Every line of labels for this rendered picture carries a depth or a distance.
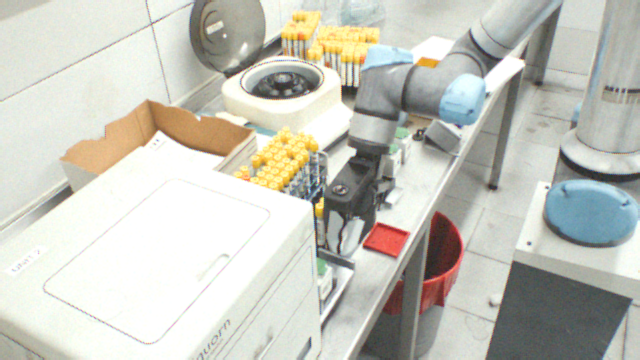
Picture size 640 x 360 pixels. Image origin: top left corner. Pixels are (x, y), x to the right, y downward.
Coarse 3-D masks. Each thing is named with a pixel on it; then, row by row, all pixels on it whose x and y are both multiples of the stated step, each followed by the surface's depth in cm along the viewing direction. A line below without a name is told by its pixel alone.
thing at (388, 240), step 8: (376, 224) 100; (384, 224) 100; (376, 232) 99; (384, 232) 99; (392, 232) 99; (400, 232) 99; (408, 232) 98; (368, 240) 98; (376, 240) 98; (384, 240) 98; (392, 240) 98; (400, 240) 98; (368, 248) 96; (376, 248) 95; (384, 248) 96; (392, 248) 96; (400, 248) 95; (392, 256) 94
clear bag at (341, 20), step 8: (304, 0) 167; (312, 0) 163; (320, 0) 160; (328, 0) 161; (336, 0) 162; (344, 0) 168; (304, 8) 162; (312, 8) 161; (320, 8) 161; (328, 8) 160; (336, 8) 160; (344, 8) 163; (328, 16) 160; (336, 16) 161; (344, 16) 165; (328, 24) 161; (336, 24) 162; (344, 24) 164; (352, 24) 173
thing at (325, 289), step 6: (330, 270) 80; (318, 276) 78; (324, 276) 79; (330, 276) 81; (318, 282) 78; (324, 282) 79; (330, 282) 82; (318, 288) 78; (324, 288) 80; (330, 288) 82; (318, 294) 79; (324, 294) 81; (324, 300) 81
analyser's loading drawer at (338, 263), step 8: (320, 248) 89; (320, 256) 89; (328, 256) 88; (336, 256) 87; (328, 264) 88; (336, 264) 88; (344, 264) 87; (352, 264) 86; (336, 272) 87; (344, 272) 87; (352, 272) 87; (336, 280) 82; (344, 280) 86; (336, 288) 83; (336, 296) 83; (320, 304) 79; (328, 304) 82; (320, 312) 81; (328, 312) 81; (320, 320) 80
